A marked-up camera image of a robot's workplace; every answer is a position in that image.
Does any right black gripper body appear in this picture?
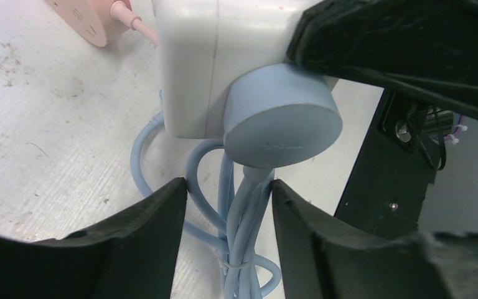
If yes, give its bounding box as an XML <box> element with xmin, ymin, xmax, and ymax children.
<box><xmin>334</xmin><ymin>89</ymin><xmax>449</xmax><ymax>239</ymax></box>

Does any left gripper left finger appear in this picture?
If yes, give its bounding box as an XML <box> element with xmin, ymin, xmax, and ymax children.
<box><xmin>0</xmin><ymin>178</ymin><xmax>187</xmax><ymax>298</ymax></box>

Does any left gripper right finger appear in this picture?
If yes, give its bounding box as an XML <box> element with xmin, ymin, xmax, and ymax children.
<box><xmin>271</xmin><ymin>179</ymin><xmax>478</xmax><ymax>298</ymax></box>

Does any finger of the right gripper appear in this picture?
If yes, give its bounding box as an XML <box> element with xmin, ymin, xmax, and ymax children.
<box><xmin>286</xmin><ymin>0</ymin><xmax>478</xmax><ymax>120</ymax></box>

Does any blue round plug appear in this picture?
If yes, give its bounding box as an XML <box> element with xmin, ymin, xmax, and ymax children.
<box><xmin>223</xmin><ymin>64</ymin><xmax>343</xmax><ymax>169</ymax></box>

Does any white cube adapter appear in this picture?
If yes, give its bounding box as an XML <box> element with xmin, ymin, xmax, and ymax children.
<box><xmin>152</xmin><ymin>1</ymin><xmax>315</xmax><ymax>140</ymax></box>

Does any pink round disc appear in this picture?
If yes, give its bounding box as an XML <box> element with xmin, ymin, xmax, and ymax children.
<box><xmin>45</xmin><ymin>0</ymin><xmax>129</xmax><ymax>47</ymax></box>

